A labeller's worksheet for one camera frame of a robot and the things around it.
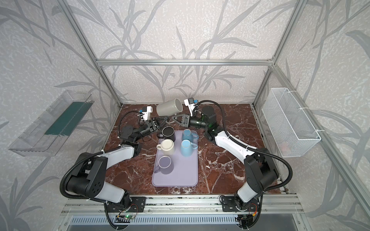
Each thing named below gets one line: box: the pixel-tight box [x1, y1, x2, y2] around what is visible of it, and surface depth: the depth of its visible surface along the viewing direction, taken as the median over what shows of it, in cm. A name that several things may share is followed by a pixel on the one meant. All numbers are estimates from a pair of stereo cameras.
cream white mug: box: [156, 138, 176, 156], surface depth 91 cm
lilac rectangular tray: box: [151, 130, 199, 188], surface depth 85 cm
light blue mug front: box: [180, 139, 199, 158], surface depth 88 cm
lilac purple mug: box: [154, 155, 174, 175], surface depth 83 cm
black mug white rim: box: [157, 126, 176, 142], surface depth 93 cm
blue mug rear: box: [181, 128, 199, 143], surface depth 93 cm
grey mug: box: [156, 98, 184, 117], surface depth 73 cm
